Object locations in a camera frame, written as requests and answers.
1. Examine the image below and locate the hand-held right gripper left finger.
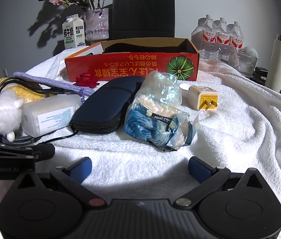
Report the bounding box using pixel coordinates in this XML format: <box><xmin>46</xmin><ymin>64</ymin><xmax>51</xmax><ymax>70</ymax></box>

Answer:
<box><xmin>15</xmin><ymin>157</ymin><xmax>106</xmax><ymax>209</ymax></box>

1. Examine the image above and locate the white milk carton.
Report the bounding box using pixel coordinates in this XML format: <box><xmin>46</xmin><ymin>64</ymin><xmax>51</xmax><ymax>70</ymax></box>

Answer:
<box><xmin>62</xmin><ymin>15</ymin><xmax>86</xmax><ymax>50</ymax></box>

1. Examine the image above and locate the white plush sheep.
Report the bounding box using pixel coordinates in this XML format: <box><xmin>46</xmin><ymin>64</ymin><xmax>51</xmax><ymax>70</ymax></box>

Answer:
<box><xmin>0</xmin><ymin>89</ymin><xmax>25</xmax><ymax>141</ymax></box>

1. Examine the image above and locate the white towel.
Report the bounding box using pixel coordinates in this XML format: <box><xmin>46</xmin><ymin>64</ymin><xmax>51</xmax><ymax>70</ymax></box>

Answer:
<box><xmin>0</xmin><ymin>47</ymin><xmax>281</xmax><ymax>239</ymax></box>

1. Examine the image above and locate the white power adapter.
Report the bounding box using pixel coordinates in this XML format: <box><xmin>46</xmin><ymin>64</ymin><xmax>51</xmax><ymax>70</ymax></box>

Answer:
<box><xmin>188</xmin><ymin>86</ymin><xmax>219</xmax><ymax>112</ymax></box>

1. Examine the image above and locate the clear glass cup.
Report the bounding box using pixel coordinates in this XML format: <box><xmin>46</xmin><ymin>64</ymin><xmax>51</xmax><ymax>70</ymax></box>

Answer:
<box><xmin>228</xmin><ymin>49</ymin><xmax>258</xmax><ymax>77</ymax></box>

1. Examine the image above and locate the black device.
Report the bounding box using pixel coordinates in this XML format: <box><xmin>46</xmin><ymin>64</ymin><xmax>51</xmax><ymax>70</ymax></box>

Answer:
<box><xmin>252</xmin><ymin>66</ymin><xmax>268</xmax><ymax>83</ymax></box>

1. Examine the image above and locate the black paper bag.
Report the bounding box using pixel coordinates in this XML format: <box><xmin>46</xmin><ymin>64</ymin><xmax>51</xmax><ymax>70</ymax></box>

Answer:
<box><xmin>108</xmin><ymin>0</ymin><xmax>176</xmax><ymax>42</ymax></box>

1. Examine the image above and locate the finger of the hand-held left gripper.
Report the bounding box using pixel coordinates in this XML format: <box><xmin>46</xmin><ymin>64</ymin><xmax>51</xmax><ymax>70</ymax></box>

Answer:
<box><xmin>32</xmin><ymin>145</ymin><xmax>56</xmax><ymax>161</ymax></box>

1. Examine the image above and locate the plastic-wrapped blue printed packet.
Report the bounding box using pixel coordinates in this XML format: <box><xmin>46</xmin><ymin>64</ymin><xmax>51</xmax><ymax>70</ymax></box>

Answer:
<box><xmin>123</xmin><ymin>71</ymin><xmax>200</xmax><ymax>152</ymax></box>

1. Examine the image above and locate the red artificial rose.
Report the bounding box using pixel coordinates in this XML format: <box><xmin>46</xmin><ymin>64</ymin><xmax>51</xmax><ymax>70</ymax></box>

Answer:
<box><xmin>73</xmin><ymin>72</ymin><xmax>101</xmax><ymax>88</ymax></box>

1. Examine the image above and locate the white round speaker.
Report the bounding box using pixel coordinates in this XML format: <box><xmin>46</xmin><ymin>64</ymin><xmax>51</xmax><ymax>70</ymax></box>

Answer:
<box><xmin>241</xmin><ymin>46</ymin><xmax>258</xmax><ymax>58</ymax></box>

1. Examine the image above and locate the shrink-wrapped water bottle pack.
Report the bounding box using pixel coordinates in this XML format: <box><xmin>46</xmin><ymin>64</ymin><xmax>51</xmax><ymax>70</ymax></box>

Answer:
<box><xmin>191</xmin><ymin>15</ymin><xmax>244</xmax><ymax>62</ymax></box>

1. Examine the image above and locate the purple drawstring pouch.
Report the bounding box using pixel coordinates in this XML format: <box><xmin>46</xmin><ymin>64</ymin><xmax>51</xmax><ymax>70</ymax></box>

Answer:
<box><xmin>13</xmin><ymin>71</ymin><xmax>95</xmax><ymax>104</ymax></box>

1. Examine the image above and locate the red cardboard box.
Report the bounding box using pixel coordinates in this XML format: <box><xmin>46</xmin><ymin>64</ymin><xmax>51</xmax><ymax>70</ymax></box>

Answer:
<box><xmin>64</xmin><ymin>38</ymin><xmax>200</xmax><ymax>81</ymax></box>

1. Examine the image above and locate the white bottle cap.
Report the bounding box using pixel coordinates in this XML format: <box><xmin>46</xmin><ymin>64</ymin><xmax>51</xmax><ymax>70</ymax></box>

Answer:
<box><xmin>179</xmin><ymin>84</ymin><xmax>193</xmax><ymax>98</ymax></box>

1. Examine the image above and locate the navy zip case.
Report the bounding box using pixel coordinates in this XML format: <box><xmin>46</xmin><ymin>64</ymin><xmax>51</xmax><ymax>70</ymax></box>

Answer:
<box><xmin>69</xmin><ymin>76</ymin><xmax>146</xmax><ymax>133</ymax></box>

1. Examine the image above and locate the white thermos bottle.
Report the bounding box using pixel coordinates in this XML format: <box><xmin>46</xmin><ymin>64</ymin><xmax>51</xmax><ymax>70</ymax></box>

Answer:
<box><xmin>264</xmin><ymin>34</ymin><xmax>281</xmax><ymax>93</ymax></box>

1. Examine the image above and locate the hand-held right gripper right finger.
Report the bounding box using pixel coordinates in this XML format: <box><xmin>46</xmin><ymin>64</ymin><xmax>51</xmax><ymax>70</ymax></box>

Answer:
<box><xmin>175</xmin><ymin>156</ymin><xmax>271</xmax><ymax>208</ymax></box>

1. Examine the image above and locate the braided grey cable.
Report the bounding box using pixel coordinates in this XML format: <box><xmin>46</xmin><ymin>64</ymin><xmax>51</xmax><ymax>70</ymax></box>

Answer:
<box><xmin>0</xmin><ymin>134</ymin><xmax>35</xmax><ymax>146</ymax></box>

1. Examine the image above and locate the purple glass vase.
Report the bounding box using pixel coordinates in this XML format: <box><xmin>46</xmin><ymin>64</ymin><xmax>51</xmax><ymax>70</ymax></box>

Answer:
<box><xmin>85</xmin><ymin>8</ymin><xmax>109</xmax><ymax>41</ymax></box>

